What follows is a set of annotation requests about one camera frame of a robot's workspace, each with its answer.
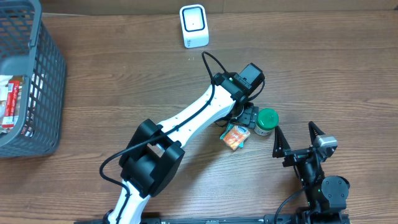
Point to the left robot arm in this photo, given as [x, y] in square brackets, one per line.
[155, 151]

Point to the grey plastic mesh basket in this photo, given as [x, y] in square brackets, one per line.
[29, 54]

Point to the white barcode scanner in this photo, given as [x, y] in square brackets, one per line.
[194, 26]

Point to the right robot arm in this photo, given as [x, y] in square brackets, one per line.
[326, 195]

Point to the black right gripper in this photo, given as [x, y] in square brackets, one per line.
[300, 156]

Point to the red snack bar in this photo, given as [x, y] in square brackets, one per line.
[12, 91]

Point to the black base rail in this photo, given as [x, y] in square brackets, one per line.
[267, 219]

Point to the green lid jar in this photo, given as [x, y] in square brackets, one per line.
[266, 122]

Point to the teal orange tissue pack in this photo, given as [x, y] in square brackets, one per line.
[235, 136]

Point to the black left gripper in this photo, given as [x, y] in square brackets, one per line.
[249, 116]

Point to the brown white snack bag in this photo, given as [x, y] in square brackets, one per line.
[3, 93]

